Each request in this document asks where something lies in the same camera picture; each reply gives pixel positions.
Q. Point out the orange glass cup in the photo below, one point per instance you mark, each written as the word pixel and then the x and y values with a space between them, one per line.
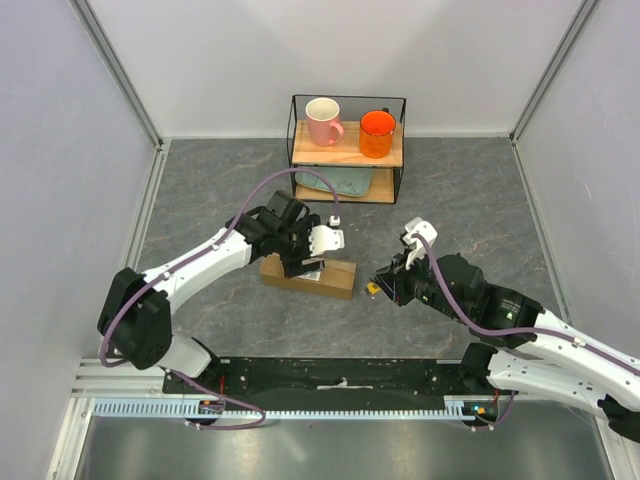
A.
pixel 376 133

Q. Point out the yellow utility knife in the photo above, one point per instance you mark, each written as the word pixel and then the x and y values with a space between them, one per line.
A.
pixel 372 288

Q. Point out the brown cardboard express box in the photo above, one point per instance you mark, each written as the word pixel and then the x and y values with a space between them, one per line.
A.
pixel 336 279

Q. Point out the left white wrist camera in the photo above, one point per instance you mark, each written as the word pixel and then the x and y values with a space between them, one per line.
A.
pixel 326 237

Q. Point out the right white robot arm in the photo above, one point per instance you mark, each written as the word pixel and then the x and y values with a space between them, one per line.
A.
pixel 520 345

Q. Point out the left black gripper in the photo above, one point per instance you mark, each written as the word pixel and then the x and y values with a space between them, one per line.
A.
pixel 294 266

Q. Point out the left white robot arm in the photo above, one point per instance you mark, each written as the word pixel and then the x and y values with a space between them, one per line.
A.
pixel 136 319

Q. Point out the pink ceramic mug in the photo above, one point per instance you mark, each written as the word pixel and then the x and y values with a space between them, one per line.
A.
pixel 323 121

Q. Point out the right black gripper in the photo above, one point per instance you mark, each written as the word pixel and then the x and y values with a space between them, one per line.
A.
pixel 398 266

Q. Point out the teal rectangular plate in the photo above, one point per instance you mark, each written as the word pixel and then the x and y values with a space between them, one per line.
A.
pixel 351 182

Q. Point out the slotted cable duct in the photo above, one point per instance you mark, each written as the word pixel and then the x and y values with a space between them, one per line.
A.
pixel 197 410

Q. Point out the black wire wooden shelf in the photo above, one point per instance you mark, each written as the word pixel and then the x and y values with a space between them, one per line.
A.
pixel 305 156

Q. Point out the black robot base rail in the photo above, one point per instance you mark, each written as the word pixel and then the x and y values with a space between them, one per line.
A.
pixel 271 383

